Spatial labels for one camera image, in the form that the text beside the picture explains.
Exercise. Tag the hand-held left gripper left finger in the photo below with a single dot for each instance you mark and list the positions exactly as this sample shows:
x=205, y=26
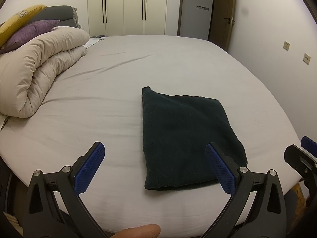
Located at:
x=90, y=164

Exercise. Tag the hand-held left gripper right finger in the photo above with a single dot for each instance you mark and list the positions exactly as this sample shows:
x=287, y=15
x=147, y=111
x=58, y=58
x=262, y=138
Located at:
x=220, y=166

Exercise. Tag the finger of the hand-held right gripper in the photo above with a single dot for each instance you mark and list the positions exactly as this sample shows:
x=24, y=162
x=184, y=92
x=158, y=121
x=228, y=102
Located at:
x=299, y=161
x=309, y=145

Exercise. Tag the dark green sweater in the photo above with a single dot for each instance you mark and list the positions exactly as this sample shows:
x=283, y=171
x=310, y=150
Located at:
x=183, y=133

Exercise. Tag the bed with grey sheet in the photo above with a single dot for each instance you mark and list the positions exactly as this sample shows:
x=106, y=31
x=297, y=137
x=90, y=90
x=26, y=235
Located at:
x=99, y=104

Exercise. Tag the beige rolled duvet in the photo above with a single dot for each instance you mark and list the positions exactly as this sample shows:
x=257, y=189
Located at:
x=37, y=72

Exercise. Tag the white papers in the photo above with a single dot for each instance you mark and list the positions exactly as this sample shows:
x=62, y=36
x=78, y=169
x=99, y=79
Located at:
x=92, y=42

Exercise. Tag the purple pillow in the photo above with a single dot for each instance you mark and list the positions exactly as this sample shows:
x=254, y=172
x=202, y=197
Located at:
x=27, y=33

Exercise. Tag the grey headboard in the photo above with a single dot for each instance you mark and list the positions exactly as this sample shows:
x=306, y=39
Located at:
x=59, y=13

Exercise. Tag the brown wooden door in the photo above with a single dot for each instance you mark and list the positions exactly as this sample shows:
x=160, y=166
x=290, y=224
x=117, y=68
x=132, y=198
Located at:
x=224, y=10

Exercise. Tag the white wardrobe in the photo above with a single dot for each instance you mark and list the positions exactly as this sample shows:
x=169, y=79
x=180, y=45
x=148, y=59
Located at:
x=128, y=7

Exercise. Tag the yellow pillow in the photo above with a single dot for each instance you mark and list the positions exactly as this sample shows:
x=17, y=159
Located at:
x=17, y=19

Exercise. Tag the beige wall socket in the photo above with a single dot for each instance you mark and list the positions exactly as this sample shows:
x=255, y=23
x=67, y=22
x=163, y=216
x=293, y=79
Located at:
x=307, y=58
x=286, y=45

